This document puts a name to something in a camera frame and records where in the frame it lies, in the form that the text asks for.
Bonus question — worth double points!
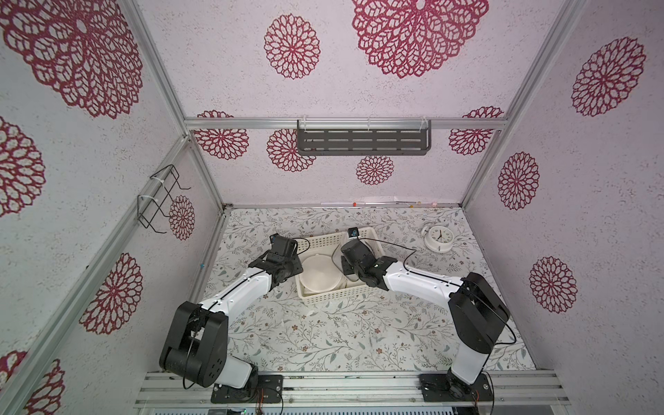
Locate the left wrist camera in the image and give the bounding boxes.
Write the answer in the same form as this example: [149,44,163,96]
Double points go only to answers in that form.
[270,233,298,258]

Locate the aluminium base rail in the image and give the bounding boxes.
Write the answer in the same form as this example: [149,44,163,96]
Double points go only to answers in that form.
[132,370,571,413]

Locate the black wire wall rack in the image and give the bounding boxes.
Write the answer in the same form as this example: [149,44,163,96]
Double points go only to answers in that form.
[136,164,190,234]

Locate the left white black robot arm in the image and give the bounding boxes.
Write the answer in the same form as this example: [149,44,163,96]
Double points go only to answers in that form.
[158,235,303,390]

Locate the dark grey wall shelf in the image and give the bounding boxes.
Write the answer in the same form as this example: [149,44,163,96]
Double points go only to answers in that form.
[296,120,432,157]

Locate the white round alarm clock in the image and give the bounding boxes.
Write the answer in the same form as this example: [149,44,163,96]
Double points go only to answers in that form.
[421,225,456,254]

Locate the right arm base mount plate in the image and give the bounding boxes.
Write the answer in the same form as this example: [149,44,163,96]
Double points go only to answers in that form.
[418,372,495,404]

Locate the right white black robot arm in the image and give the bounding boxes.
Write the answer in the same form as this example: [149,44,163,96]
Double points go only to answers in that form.
[339,239,510,387]

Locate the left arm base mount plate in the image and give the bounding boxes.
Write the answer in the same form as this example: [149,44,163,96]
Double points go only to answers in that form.
[211,375,285,405]

